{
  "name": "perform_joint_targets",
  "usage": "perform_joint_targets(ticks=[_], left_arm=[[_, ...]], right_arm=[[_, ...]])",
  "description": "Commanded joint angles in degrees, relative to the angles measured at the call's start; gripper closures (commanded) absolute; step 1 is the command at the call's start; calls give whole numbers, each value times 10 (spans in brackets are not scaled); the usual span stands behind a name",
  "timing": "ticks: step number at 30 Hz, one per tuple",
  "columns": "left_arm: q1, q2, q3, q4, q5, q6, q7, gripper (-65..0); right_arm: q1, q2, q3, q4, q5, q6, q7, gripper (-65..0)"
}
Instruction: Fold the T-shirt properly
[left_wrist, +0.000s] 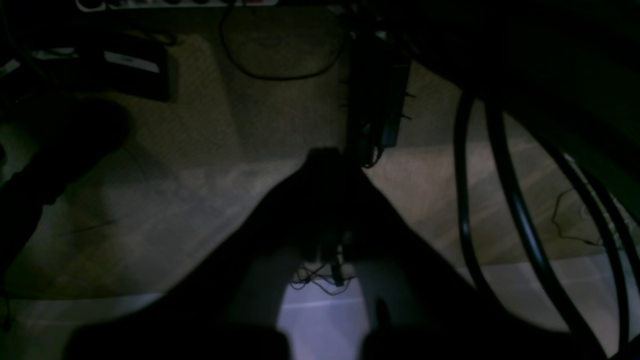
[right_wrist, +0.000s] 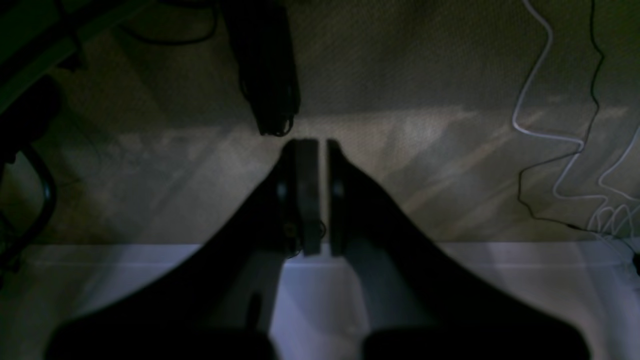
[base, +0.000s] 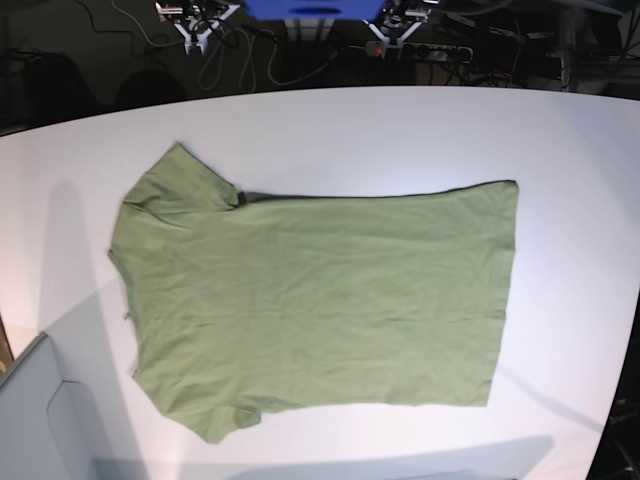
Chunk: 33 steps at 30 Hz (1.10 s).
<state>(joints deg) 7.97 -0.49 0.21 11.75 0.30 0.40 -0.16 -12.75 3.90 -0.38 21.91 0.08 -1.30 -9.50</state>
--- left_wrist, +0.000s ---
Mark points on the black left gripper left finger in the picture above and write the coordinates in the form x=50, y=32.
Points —
x=228, y=307

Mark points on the black box on floor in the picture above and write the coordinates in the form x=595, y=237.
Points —
x=93, y=60

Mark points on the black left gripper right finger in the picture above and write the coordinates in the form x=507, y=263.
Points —
x=422, y=308

